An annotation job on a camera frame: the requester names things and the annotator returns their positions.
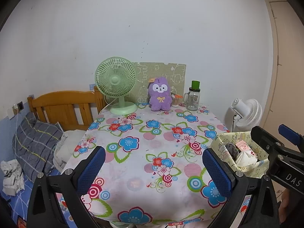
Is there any purple plush toy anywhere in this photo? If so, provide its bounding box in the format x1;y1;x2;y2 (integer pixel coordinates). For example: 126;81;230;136
148;77;172;111

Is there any cotton swab jar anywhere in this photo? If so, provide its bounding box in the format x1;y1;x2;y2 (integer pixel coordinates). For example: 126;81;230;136
171;93;183;107

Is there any grey plaid pillow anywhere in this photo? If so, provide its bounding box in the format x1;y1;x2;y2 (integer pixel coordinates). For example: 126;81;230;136
12;112;63;182

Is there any yellow cartoon fabric basket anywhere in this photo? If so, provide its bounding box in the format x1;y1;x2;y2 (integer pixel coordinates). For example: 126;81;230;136
210;131;269;178

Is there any white floor fan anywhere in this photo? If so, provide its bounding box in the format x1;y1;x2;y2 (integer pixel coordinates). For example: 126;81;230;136
224;98;263;132

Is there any beige door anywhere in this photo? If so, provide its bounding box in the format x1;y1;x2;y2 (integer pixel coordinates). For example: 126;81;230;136
260;0;303;150

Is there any crumpled white cloth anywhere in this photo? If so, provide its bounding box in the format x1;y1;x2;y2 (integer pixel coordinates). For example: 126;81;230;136
1;159;25;196

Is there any floral tablecloth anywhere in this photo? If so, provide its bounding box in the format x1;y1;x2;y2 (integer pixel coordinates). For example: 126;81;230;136
66;104;227;227

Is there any grey drawstring pouch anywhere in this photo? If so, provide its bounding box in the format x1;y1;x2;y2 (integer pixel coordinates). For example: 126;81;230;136
225;142;240;161

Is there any olive cartoon wall board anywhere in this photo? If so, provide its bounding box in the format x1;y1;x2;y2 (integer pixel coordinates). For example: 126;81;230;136
125;62;186;103

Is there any green desk fan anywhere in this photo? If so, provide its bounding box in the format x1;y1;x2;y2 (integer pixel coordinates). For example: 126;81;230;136
95;57;137;115

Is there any glass mug jar green lid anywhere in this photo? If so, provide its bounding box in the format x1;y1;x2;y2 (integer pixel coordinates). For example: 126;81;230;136
183;80;200;111

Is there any white towel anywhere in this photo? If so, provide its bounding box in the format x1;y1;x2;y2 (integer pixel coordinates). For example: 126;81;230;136
235;152;258;167

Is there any pink cartoon cloth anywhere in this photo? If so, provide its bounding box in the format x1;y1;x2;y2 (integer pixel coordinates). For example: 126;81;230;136
236;140;254;154

